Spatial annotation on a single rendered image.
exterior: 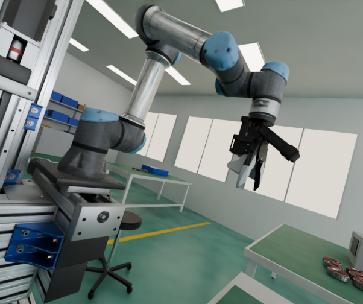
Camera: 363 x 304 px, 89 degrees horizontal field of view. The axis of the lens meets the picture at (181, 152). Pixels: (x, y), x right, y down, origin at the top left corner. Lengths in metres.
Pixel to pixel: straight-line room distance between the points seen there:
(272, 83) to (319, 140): 4.13
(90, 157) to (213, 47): 0.48
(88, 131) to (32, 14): 0.34
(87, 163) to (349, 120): 4.62
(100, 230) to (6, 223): 0.22
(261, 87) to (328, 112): 4.32
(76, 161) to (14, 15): 0.41
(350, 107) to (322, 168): 1.28
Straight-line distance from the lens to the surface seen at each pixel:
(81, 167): 0.66
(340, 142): 4.67
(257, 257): 1.44
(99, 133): 0.67
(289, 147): 0.50
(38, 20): 0.75
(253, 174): 0.60
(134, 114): 0.77
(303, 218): 4.52
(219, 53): 0.47
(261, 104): 0.55
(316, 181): 4.52
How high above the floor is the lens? 1.17
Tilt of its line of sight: 3 degrees up
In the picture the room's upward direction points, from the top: 17 degrees clockwise
